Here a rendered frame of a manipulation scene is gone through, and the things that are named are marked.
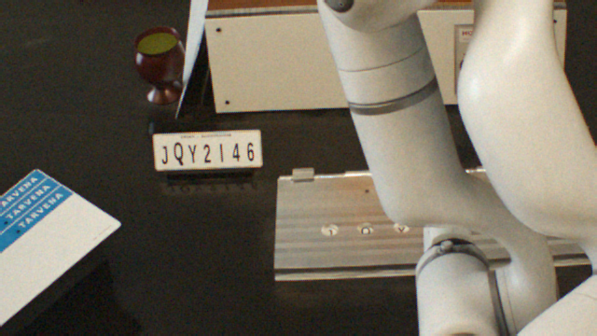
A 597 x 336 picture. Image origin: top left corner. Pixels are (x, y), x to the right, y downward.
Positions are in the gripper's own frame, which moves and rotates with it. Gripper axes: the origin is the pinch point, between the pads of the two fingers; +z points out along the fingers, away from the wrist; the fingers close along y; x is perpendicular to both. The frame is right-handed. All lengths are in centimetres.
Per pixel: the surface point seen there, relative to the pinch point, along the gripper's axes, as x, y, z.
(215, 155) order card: -31.4, 9.7, 30.5
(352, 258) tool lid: -11.7, 13.8, 8.4
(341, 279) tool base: -13.2, 16.2, 7.0
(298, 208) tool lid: -18.9, 11.6, 17.9
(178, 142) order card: -36.9, 7.5, 31.0
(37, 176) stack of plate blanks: -56, 5, 18
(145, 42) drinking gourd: -44, -2, 48
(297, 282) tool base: -19.1, 16.5, 7.1
